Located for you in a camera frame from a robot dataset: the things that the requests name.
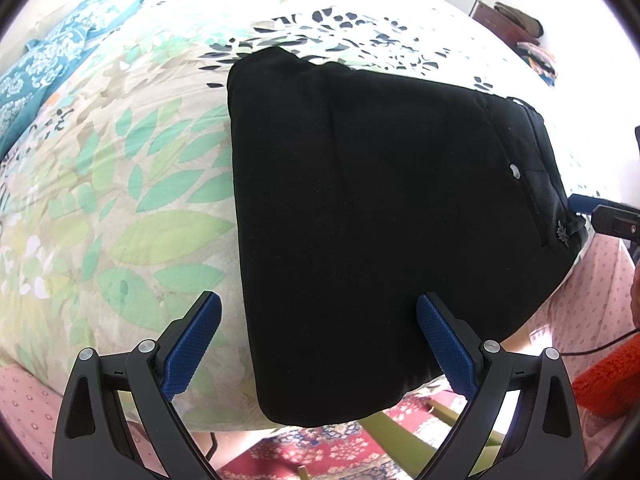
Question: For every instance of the red patterned rug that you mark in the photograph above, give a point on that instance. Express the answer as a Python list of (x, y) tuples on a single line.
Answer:
[(343, 451)]

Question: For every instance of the person right hand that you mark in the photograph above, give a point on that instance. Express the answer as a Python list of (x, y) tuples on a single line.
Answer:
[(635, 297)]

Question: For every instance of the orange sleeve right forearm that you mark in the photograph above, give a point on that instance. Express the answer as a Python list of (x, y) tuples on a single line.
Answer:
[(611, 387)]

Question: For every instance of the laundry basket with clothes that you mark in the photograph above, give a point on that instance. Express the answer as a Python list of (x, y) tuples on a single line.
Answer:
[(539, 60)]

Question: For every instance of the dark brown dresser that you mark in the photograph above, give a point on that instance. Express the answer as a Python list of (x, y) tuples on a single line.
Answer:
[(509, 24)]

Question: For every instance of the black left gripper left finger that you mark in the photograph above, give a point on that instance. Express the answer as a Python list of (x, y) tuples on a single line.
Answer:
[(92, 437)]

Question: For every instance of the black pants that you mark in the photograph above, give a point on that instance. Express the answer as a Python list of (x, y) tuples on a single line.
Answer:
[(358, 192)]

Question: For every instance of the floral leaf bedsheet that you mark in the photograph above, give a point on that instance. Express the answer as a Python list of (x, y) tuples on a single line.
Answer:
[(117, 205)]

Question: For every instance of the blue patterned pillow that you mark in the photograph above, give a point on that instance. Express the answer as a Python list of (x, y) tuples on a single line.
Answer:
[(48, 62)]

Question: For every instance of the pink dotted pajama leg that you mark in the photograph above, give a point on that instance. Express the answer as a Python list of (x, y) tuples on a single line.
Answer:
[(591, 308)]

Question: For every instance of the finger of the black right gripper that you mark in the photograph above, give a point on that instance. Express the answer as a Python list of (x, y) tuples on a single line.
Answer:
[(583, 204)]

